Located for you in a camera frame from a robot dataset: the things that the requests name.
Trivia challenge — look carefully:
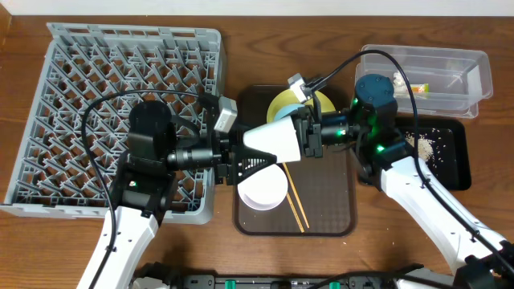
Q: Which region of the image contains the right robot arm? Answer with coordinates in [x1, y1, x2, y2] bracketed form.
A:
[289, 74, 513, 288]

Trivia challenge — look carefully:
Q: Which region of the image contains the wooden chopstick left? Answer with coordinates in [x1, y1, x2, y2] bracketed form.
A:
[286, 193, 304, 233]

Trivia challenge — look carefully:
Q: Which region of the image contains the pink bowl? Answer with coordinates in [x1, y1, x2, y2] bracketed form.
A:
[238, 189, 287, 211]

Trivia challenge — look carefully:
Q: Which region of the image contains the green snack wrapper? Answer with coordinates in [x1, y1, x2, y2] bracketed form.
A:
[410, 83, 430, 93]

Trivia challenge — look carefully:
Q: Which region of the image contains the light blue bowl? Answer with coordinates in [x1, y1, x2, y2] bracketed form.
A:
[273, 104, 304, 121]

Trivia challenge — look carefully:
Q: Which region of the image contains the clear plastic bin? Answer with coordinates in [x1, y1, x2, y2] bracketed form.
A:
[362, 44, 493, 119]

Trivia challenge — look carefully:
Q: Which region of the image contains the white cup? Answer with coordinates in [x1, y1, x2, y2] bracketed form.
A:
[243, 116, 301, 163]

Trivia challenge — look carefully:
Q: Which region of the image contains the white tissue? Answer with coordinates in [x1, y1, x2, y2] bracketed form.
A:
[393, 71, 407, 91]

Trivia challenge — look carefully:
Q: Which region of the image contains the yellow plate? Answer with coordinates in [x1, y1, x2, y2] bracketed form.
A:
[267, 89, 336, 123]

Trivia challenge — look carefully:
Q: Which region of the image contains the grey dishwasher rack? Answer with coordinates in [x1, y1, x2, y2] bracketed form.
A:
[1, 22, 226, 219]

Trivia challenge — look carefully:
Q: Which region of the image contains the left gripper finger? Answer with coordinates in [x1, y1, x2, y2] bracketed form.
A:
[230, 123, 255, 139]
[232, 145, 277, 185]

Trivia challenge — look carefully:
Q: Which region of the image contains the wooden chopstick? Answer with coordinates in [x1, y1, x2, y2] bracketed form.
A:
[286, 193, 304, 233]
[283, 163, 310, 232]

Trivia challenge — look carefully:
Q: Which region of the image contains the brown serving tray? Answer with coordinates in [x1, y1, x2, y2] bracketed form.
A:
[233, 83, 357, 238]

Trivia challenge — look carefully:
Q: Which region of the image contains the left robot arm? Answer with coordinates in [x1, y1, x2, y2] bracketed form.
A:
[79, 100, 277, 288]

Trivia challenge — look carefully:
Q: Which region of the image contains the rice food waste pile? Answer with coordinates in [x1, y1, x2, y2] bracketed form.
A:
[418, 128, 453, 166]

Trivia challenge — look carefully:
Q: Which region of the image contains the black tray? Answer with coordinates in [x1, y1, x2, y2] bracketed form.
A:
[357, 115, 472, 192]

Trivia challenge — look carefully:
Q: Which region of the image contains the wooden chopstick right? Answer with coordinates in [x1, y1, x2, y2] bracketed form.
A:
[283, 163, 310, 232]

